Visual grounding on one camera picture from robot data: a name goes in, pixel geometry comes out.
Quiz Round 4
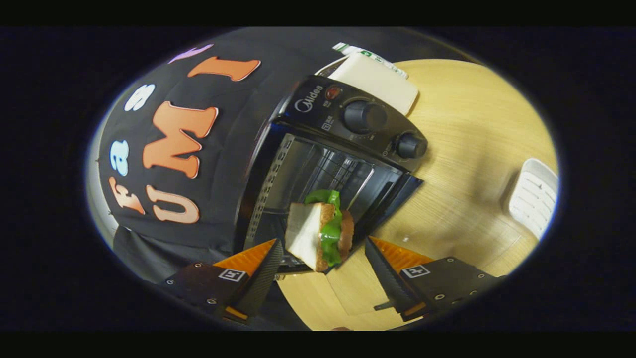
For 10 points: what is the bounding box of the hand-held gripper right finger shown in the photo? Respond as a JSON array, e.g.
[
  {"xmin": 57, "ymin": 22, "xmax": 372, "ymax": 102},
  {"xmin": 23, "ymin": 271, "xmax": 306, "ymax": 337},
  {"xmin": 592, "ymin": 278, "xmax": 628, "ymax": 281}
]
[{"xmin": 364, "ymin": 237, "xmax": 507, "ymax": 323}]

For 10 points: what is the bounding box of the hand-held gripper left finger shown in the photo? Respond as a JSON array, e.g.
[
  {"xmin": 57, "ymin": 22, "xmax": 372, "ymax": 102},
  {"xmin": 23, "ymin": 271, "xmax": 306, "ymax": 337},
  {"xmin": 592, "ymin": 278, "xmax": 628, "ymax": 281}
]
[{"xmin": 159, "ymin": 239, "xmax": 284, "ymax": 324}]

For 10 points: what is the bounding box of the lettuce sandwich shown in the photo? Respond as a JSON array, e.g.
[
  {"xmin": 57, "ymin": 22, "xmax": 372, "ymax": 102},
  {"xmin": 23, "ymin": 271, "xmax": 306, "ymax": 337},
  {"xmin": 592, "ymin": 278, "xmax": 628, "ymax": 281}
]
[{"xmin": 285, "ymin": 189, "xmax": 355, "ymax": 272}]

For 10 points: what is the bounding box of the black toaster oven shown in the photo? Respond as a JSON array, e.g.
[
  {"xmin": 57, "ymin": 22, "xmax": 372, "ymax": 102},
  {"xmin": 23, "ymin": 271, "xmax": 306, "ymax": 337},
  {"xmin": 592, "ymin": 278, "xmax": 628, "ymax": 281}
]
[{"xmin": 234, "ymin": 75, "xmax": 517, "ymax": 319}]

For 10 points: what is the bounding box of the white pop-up toaster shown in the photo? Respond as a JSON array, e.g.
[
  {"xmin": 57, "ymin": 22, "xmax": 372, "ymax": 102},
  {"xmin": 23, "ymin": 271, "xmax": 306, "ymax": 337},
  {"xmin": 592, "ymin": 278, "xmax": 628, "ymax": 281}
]
[{"xmin": 316, "ymin": 51, "xmax": 419, "ymax": 116}]

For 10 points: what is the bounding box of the white plate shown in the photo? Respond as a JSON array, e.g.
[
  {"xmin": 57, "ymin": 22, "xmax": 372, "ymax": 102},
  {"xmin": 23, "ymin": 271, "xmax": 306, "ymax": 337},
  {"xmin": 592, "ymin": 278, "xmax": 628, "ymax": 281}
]
[{"xmin": 506, "ymin": 158, "xmax": 559, "ymax": 240}]

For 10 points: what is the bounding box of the white bottle green label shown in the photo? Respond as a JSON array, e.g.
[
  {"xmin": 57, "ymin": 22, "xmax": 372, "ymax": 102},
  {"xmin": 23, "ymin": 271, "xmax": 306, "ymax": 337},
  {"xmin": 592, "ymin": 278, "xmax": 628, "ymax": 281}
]
[{"xmin": 332, "ymin": 42, "xmax": 409, "ymax": 80}]

